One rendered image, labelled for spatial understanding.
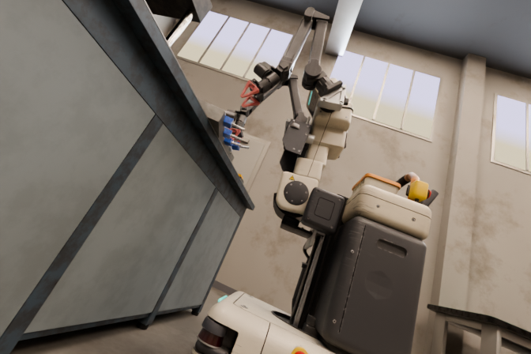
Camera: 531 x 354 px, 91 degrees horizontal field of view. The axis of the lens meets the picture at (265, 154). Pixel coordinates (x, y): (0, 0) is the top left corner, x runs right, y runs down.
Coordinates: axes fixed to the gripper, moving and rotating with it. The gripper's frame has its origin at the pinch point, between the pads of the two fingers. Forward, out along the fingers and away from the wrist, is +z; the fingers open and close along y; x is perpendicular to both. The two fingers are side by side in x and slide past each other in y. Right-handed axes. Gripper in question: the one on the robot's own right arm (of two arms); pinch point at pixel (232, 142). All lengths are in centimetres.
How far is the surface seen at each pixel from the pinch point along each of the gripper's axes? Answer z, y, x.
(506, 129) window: -275, -236, 338
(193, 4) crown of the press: -94, 27, -55
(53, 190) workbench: 66, 67, -7
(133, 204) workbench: 58, 42, -6
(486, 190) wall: -162, -251, 295
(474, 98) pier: -309, -209, 283
